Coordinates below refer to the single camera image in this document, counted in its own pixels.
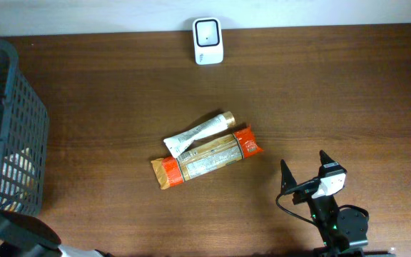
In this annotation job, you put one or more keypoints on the white tube gold cap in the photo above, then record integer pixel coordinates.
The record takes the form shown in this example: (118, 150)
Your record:
(179, 143)

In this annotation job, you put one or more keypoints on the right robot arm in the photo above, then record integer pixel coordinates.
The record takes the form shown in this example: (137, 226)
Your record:
(343, 229)

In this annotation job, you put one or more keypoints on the white barcode scanner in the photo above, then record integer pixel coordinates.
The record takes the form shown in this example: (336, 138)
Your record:
(208, 41)

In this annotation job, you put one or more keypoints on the grey plastic basket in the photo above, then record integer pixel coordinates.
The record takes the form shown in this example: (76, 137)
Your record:
(24, 120)

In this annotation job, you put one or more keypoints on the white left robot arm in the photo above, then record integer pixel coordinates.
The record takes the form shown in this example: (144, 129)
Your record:
(22, 235)

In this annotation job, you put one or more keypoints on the orange spaghetti packet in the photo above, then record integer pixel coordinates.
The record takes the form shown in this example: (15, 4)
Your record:
(208, 157)

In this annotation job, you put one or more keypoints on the cream snack bag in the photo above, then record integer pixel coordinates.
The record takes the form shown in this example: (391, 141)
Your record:
(18, 183)

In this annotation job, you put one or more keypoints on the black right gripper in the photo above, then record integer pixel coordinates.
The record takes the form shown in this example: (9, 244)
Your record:
(288, 180)

